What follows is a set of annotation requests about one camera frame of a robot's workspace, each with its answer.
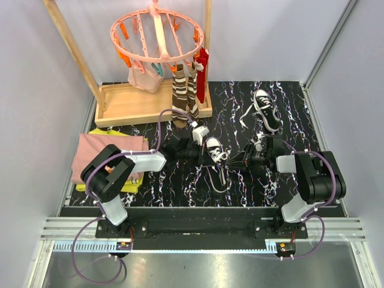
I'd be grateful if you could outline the white shoelace sneaker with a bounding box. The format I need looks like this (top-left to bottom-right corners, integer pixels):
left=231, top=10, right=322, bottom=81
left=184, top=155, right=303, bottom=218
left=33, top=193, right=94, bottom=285
left=239, top=101, right=276, bottom=132
left=209, top=146, right=229, bottom=163

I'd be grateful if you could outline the aluminium rail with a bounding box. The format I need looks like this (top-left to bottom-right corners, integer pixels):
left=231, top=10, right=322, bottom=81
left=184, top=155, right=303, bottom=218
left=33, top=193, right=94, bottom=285
left=40, top=217, right=366, bottom=254

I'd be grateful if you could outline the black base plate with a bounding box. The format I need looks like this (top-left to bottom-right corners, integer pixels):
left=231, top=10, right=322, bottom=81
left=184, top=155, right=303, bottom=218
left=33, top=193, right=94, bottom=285
left=59, top=206, right=346, bottom=241

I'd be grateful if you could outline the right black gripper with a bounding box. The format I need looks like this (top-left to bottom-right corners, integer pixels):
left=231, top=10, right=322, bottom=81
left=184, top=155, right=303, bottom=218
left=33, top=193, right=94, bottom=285
left=226, top=143, right=271, bottom=172

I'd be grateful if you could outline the pink cloth hanging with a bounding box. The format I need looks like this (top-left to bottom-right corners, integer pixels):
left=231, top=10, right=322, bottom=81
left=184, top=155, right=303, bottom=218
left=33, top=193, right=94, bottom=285
left=128, top=64, right=164, bottom=93

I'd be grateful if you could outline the brown striped sock right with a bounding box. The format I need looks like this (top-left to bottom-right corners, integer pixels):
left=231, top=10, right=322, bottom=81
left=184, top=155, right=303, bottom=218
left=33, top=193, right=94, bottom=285
left=187, top=62, right=200, bottom=121

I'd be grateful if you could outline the yellow folded t-shirt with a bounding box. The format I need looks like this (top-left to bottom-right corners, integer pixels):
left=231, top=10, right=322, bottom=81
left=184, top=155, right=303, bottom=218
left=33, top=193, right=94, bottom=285
left=75, top=128, right=149, bottom=194

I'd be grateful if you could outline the pink round clip hanger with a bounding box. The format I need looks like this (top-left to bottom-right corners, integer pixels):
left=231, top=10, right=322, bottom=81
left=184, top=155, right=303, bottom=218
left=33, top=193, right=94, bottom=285
left=110, top=1, right=205, bottom=77

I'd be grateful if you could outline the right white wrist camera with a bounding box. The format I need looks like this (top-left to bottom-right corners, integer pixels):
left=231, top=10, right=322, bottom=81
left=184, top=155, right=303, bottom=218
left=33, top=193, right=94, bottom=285
left=250, top=133, right=265, bottom=152

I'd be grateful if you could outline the black marble pattern mat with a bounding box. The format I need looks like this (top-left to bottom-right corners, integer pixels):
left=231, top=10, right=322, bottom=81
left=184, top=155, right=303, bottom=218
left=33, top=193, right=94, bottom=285
left=64, top=80, right=340, bottom=208

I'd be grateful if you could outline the purple cable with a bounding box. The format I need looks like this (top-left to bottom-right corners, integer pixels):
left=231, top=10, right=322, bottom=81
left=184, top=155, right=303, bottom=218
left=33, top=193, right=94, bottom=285
left=260, top=133, right=337, bottom=260
left=70, top=109, right=197, bottom=284

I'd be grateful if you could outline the black sneaker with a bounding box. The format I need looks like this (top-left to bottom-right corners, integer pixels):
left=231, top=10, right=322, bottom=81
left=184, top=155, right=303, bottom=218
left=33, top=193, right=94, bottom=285
left=203, top=137, right=227, bottom=194
left=254, top=89, right=281, bottom=133

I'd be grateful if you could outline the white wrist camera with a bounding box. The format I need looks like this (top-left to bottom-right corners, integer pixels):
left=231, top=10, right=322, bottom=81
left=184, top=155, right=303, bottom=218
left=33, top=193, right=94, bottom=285
left=192, top=126, right=209, bottom=146
left=250, top=133, right=265, bottom=152

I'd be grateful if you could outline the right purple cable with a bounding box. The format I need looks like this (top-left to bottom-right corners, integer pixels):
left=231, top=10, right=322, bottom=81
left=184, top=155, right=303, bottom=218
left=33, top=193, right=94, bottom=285
left=260, top=133, right=337, bottom=260

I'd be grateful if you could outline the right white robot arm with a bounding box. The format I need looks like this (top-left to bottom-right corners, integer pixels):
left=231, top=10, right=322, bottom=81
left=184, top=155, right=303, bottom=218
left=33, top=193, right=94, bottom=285
left=227, top=135, right=347, bottom=238

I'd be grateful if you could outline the wooden rack frame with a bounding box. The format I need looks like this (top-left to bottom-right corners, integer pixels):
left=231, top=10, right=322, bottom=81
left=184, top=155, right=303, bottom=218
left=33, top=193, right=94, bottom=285
left=44, top=1, right=212, bottom=128

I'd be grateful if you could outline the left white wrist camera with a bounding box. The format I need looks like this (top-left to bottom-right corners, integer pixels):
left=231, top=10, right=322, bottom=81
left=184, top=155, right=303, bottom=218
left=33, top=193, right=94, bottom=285
left=192, top=126, right=209, bottom=146

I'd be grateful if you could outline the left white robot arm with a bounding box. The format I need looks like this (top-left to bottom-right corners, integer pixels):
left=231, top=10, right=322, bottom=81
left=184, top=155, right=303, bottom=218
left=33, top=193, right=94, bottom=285
left=80, top=138, right=206, bottom=238

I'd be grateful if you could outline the pink folded t-shirt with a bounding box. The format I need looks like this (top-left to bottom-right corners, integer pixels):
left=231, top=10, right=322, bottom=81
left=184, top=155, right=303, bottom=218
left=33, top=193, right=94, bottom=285
left=71, top=133, right=149, bottom=184

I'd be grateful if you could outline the brown striped sock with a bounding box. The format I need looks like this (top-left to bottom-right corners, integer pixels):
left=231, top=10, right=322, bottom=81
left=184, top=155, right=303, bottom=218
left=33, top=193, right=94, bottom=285
left=187, top=62, right=200, bottom=121
left=172, top=64, right=187, bottom=128

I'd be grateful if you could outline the red sock hanging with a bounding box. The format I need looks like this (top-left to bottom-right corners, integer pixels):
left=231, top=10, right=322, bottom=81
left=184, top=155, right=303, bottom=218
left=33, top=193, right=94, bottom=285
left=196, top=47, right=209, bottom=104

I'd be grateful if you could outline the brown striped sock left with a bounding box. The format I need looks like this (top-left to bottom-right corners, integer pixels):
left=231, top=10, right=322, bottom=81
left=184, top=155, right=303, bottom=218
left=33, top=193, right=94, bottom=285
left=172, top=64, right=187, bottom=128

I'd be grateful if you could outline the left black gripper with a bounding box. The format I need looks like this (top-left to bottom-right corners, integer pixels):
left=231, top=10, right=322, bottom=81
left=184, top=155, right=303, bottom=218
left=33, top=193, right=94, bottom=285
left=176, top=140, right=215, bottom=167

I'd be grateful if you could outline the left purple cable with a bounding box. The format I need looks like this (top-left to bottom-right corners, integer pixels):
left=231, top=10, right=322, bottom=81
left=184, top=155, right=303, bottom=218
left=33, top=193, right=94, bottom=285
left=70, top=109, right=197, bottom=284

